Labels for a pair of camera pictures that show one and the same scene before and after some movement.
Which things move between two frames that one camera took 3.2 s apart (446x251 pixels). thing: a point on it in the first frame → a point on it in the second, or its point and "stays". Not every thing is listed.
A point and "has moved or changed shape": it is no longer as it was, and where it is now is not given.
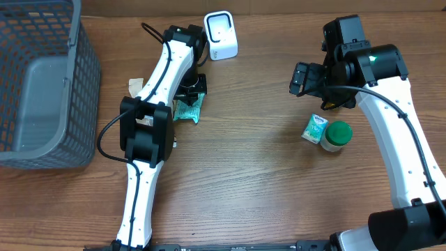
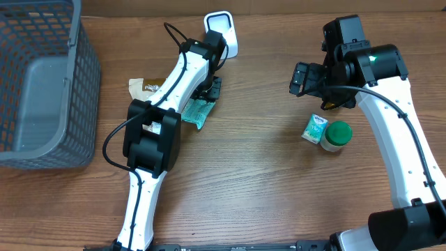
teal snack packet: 182,109 has moved or changed shape
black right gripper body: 303,79 stays
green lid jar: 337,134 stays
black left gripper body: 194,84 → 211,90
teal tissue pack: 315,129 stays
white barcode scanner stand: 221,34 stays
